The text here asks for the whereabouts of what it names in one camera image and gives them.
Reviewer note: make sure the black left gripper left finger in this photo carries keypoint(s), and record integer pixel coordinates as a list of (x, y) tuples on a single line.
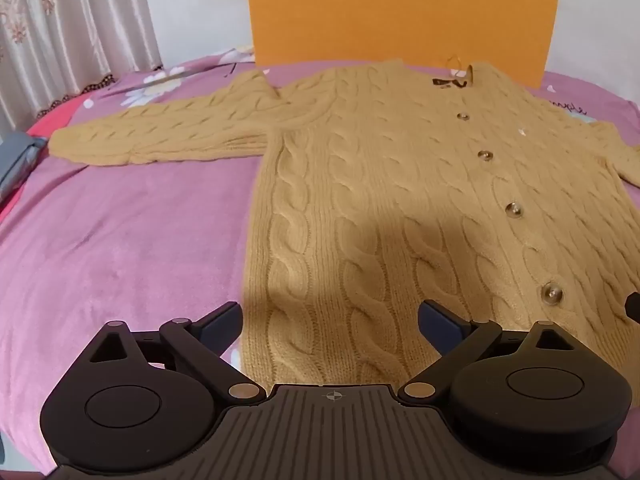
[(198, 346)]

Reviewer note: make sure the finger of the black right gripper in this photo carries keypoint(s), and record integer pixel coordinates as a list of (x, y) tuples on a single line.
[(632, 307)]

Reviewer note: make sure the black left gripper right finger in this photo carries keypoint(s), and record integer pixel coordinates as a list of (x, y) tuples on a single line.
[(460, 343)]

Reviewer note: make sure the mustard cable knit cardigan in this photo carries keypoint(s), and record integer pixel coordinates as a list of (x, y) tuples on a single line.
[(380, 188)]

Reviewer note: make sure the pink floral bed sheet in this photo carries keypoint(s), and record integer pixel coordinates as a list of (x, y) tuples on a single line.
[(142, 243)]

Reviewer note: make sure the orange board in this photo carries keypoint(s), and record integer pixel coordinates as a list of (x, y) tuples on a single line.
[(512, 35)]

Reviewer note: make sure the beige patterned curtain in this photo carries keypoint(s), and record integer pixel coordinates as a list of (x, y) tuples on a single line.
[(52, 50)]

